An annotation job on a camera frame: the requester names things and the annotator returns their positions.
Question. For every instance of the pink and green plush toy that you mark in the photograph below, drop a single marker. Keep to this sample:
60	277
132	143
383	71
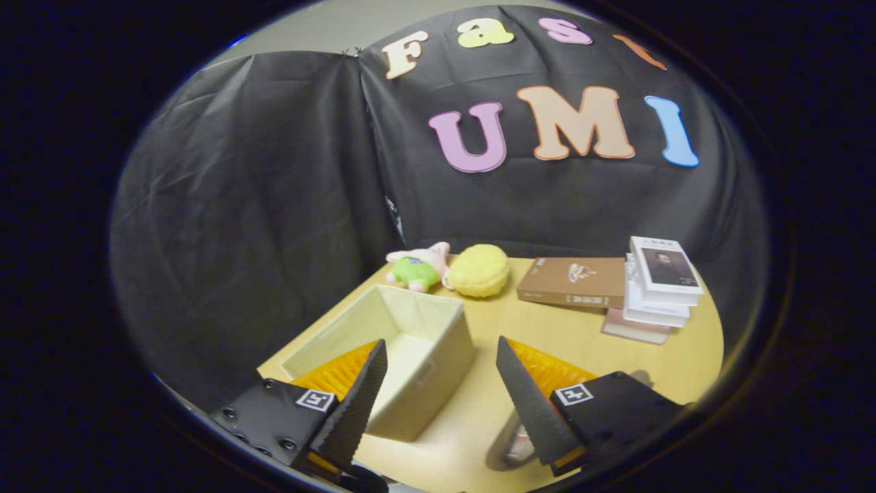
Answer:
414	272

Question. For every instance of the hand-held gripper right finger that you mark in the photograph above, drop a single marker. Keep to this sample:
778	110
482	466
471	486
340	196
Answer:
527	404

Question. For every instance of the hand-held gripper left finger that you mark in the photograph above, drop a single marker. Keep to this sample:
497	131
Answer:
359	404

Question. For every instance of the beige fabric storage box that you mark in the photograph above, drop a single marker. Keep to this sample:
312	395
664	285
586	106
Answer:
424	322

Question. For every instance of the white book with portrait cover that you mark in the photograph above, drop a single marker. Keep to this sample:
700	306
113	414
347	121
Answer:
667	267

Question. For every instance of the yellow round plush toy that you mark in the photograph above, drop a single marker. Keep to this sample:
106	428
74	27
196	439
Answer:
479	272

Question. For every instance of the plain white book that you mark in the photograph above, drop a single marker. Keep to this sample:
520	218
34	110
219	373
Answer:
650	311

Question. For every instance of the brown book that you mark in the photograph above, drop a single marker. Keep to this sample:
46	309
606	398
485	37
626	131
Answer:
568	281

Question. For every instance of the black backdrop cloth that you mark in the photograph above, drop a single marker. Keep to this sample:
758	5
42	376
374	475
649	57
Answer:
274	205

